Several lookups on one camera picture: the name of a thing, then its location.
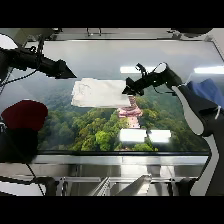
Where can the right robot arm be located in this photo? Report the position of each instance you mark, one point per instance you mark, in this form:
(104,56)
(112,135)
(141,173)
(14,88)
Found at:
(196,110)

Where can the white T-shirt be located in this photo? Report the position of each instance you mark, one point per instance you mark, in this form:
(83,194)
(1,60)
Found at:
(100,93)

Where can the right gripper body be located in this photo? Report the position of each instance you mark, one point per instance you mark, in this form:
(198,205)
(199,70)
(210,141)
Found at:
(141,83)

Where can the blue garment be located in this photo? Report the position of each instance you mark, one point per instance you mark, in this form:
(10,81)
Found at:
(208,91)

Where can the silver frame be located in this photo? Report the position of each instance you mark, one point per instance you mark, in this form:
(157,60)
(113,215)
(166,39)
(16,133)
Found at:
(110,173)

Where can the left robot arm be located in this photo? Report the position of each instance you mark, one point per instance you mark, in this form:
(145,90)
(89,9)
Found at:
(20,60)

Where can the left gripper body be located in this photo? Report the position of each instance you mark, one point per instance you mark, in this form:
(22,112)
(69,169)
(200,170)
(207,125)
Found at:
(55,68)

